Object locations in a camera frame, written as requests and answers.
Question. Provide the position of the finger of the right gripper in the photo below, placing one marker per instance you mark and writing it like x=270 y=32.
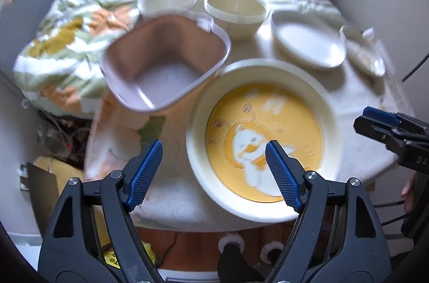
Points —
x=376 y=131
x=396 y=120

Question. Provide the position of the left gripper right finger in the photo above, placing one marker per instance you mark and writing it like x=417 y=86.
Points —
x=357 y=249

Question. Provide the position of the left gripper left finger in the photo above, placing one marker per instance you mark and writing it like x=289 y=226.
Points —
x=119 y=192

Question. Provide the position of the white duck cartoon plate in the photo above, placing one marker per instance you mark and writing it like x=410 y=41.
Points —
x=361 y=47

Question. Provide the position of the plain white plate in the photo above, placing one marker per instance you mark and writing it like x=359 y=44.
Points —
x=308 y=40

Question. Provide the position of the yellow duck large plate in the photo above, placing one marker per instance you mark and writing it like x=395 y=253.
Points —
x=251 y=103

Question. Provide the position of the pink square handled bowl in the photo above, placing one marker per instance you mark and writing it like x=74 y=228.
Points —
x=164 y=58

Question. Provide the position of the cream round bowl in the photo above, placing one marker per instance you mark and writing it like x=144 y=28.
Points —
x=240 y=19

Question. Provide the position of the white ribbed small bowl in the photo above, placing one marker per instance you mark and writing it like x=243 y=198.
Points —
x=150 y=8

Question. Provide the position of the person's right hand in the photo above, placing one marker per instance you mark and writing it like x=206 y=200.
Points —
x=407 y=194

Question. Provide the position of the white fluffy slipper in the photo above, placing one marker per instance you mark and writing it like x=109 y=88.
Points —
x=270 y=252
x=231 y=238

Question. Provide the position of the floral green striped duvet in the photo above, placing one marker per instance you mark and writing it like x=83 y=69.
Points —
x=59 y=71

